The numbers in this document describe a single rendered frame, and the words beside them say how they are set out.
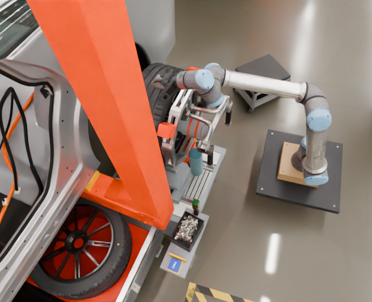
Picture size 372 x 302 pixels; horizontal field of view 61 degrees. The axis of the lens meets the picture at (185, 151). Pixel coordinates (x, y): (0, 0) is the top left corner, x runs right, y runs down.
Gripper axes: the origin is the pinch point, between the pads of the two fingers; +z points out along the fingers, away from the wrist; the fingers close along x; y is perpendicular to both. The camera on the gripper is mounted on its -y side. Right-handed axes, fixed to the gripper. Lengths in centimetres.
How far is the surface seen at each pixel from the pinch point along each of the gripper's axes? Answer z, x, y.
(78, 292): 34, -39, -119
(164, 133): -5.7, -16.2, -20.1
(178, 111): -6.9, -18.2, -4.9
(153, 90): 6.2, -6.6, 1.5
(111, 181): 40, -32, -51
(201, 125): -5.6, -42.2, -0.7
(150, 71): 15.0, -5.0, 14.1
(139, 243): 37, -74, -81
